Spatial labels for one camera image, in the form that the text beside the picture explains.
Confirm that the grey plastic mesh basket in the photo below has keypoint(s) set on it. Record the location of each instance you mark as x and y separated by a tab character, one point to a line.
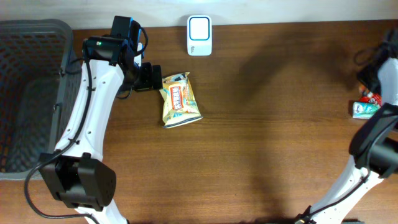
40	78

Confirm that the orange tissue pack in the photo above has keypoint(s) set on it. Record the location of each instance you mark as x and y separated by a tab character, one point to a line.
363	90

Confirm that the white barcode scanner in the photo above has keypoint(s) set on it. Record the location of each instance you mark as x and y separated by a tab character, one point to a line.
199	35

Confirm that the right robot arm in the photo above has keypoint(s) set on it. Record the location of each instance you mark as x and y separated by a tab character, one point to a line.
372	153

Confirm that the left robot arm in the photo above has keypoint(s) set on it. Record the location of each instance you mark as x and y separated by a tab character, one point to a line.
74	172

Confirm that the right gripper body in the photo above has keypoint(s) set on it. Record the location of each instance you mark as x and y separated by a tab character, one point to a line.
367	76

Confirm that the red snack bag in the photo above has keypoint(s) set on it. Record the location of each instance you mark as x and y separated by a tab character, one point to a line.
371	98

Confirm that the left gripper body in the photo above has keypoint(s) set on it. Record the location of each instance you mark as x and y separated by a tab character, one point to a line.
142	79

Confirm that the cream wet wipes pack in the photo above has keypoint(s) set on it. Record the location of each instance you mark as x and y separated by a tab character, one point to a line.
180	106

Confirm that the teal tissue pack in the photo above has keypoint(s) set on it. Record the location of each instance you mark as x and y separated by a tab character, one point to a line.
364	110

